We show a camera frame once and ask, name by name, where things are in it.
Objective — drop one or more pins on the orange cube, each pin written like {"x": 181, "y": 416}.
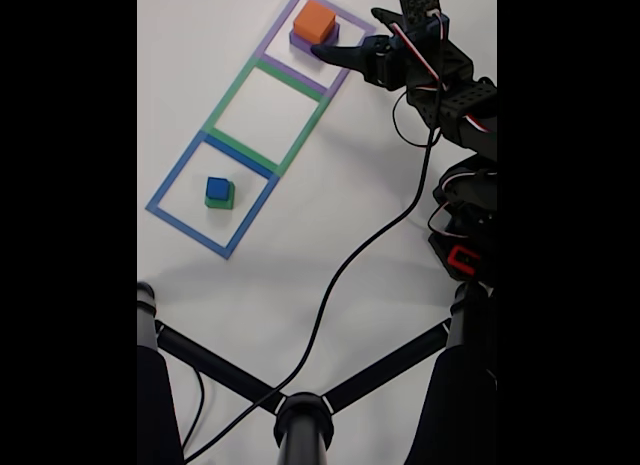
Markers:
{"x": 314, "y": 20}

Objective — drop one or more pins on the large purple cube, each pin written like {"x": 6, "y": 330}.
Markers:
{"x": 300, "y": 42}

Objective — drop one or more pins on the small blue cube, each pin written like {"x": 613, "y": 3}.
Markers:
{"x": 217, "y": 186}

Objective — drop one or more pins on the green cube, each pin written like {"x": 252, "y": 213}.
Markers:
{"x": 220, "y": 202}

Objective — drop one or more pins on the black tripod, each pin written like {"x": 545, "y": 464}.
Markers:
{"x": 302, "y": 425}

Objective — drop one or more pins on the black camera box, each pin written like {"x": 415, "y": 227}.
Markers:
{"x": 419, "y": 2}

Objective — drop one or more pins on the purple square frame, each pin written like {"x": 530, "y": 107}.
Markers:
{"x": 292, "y": 70}

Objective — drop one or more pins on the green square frame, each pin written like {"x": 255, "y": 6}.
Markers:
{"x": 240, "y": 147}

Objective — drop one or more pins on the blue square frame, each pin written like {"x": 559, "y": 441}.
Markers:
{"x": 185, "y": 225}

